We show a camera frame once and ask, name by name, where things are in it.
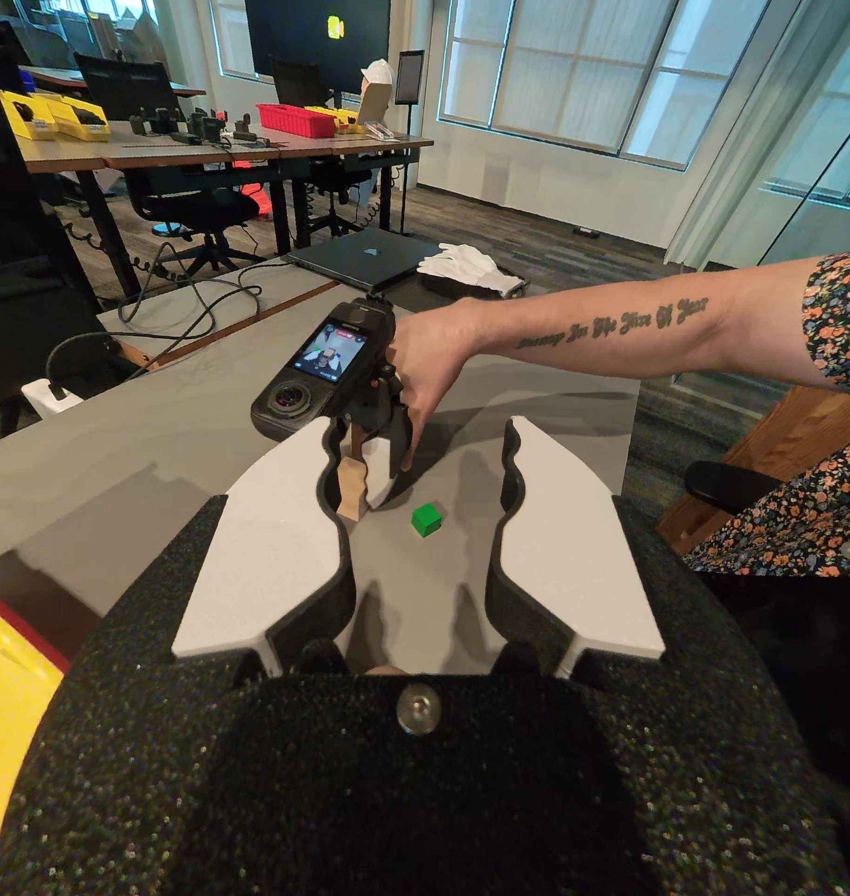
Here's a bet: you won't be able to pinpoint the long yellow bin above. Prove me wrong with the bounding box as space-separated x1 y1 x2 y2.
304 105 366 134

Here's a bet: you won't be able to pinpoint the person's right hand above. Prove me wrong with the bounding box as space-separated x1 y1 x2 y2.
386 297 483 471

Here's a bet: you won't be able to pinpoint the wooden bench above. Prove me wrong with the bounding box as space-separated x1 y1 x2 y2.
656 384 850 555

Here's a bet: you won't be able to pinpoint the wooden block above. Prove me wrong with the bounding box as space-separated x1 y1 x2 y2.
336 423 371 523

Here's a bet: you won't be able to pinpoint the person's right forearm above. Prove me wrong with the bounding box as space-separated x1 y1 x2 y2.
467 255 828 389

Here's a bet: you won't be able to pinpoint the orange safety vest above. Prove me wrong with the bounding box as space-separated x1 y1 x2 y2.
232 160 272 221

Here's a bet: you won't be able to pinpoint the yellow plastic bin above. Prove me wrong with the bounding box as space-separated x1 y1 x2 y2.
0 581 72 896

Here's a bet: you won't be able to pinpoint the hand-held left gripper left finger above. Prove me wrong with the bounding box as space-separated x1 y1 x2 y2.
171 416 359 679

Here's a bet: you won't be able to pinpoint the red plastic bin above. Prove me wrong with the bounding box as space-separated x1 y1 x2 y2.
255 103 338 139

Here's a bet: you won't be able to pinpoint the white gloves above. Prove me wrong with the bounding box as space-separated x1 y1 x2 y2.
416 243 525 295

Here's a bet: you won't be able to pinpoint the black laptop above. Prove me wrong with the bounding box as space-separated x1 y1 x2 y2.
283 227 445 294

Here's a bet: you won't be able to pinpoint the black mesh office chair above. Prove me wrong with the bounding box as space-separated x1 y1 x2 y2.
75 52 261 281

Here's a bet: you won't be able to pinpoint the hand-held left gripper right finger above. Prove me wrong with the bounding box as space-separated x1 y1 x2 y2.
484 415 667 681

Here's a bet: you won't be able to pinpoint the large gridded window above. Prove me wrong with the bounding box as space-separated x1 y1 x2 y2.
439 0 769 172

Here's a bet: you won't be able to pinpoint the large black monitor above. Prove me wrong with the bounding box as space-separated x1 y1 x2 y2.
245 0 392 95

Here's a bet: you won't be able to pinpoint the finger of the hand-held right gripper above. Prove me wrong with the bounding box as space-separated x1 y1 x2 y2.
362 434 399 511

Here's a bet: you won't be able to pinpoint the floral dress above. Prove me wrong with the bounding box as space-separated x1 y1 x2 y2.
684 245 850 578

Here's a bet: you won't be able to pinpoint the white power adapter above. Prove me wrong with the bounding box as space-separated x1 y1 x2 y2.
21 378 84 421

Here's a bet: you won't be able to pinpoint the thin black cable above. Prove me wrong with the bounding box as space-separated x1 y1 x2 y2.
117 241 342 365

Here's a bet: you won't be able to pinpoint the yellow parts bin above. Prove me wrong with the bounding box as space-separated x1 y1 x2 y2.
43 94 112 143
0 90 58 141

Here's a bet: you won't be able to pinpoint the row of black chargers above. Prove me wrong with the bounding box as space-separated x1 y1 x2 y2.
129 106 272 148

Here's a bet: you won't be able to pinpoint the tablet on floor stand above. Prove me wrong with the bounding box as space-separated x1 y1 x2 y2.
394 50 426 235

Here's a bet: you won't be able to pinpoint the wooden desk with black legs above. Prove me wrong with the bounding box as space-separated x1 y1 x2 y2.
278 126 434 256
12 119 289 302

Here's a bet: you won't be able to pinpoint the thick black cable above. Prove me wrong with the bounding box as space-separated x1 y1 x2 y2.
45 331 149 401

